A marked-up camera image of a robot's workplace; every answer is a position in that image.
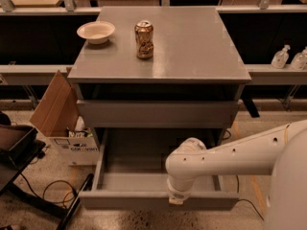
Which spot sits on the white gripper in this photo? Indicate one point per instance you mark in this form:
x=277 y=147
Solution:
x=177 y=194

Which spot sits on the grey drawer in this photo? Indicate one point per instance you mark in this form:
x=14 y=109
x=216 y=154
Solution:
x=131 y=175
x=158 y=114

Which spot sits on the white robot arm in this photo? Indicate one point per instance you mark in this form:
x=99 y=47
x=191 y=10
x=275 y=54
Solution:
x=280 y=152

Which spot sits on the open cardboard box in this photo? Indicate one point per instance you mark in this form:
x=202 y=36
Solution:
x=58 y=118

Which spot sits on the grey top drawer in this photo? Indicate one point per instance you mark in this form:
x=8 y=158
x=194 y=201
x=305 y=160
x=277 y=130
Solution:
x=158 y=114

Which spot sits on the grey drawer cabinet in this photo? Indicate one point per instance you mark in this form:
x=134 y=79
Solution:
x=193 y=59

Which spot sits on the black rolling stand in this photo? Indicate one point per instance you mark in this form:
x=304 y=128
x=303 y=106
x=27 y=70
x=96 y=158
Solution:
x=18 y=147

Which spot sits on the crushed golden soda can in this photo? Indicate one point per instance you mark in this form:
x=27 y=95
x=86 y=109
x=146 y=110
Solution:
x=144 y=34

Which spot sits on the clear pump bottle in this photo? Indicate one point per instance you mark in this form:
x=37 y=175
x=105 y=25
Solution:
x=280 y=58
x=300 y=60

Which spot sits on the white bowl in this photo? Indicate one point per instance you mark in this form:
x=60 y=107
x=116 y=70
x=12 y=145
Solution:
x=97 y=32

